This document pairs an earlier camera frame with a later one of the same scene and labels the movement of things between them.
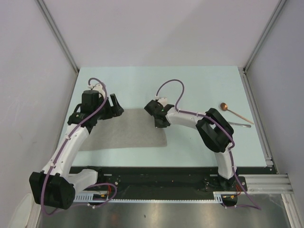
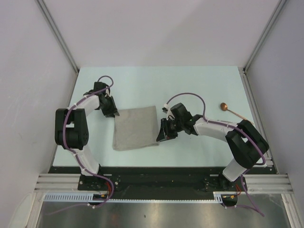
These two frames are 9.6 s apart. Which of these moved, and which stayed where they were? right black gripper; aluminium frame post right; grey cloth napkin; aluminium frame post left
Moved: grey cloth napkin; right black gripper
Stayed: aluminium frame post left; aluminium frame post right
